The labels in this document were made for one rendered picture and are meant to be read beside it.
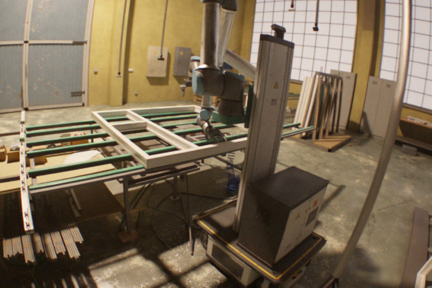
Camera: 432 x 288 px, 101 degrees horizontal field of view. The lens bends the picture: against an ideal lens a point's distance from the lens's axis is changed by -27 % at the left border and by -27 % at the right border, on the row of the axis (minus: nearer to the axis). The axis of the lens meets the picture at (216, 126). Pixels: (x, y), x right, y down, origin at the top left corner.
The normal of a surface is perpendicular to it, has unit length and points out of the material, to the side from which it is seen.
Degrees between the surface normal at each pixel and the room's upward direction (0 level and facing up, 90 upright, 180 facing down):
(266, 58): 90
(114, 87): 90
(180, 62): 90
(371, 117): 90
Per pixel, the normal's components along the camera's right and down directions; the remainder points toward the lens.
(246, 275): -0.75, 0.09
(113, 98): 0.68, 0.25
